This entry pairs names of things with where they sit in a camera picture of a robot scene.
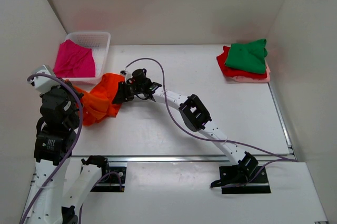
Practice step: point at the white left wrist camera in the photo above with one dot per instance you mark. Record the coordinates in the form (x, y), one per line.
(43, 84)

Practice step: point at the orange t-shirt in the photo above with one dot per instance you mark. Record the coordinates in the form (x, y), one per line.
(97, 104)

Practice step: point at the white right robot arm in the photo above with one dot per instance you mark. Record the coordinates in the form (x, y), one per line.
(196, 118)

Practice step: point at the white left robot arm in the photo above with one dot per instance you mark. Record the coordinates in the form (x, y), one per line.
(57, 133)

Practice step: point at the pink folded t-shirt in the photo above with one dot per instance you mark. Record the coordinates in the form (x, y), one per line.
(253, 77)

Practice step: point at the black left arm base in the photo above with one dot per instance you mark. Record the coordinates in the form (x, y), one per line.
(114, 178)

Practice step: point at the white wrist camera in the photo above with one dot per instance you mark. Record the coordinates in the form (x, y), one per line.
(43, 84)
(126, 74)

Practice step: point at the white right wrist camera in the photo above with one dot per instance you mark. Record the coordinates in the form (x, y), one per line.
(126, 74)

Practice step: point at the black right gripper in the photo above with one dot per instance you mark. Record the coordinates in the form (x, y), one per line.
(122, 95)

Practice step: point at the magenta t-shirt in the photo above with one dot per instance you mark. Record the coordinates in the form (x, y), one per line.
(74, 61)

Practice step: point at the white plastic basket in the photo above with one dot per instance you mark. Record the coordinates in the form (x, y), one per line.
(99, 43)

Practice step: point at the red folded t-shirt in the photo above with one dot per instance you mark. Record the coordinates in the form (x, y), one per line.
(227, 71)

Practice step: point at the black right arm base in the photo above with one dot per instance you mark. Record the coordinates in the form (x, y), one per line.
(231, 182)

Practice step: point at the green folded t-shirt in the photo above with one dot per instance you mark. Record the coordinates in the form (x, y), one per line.
(249, 57)

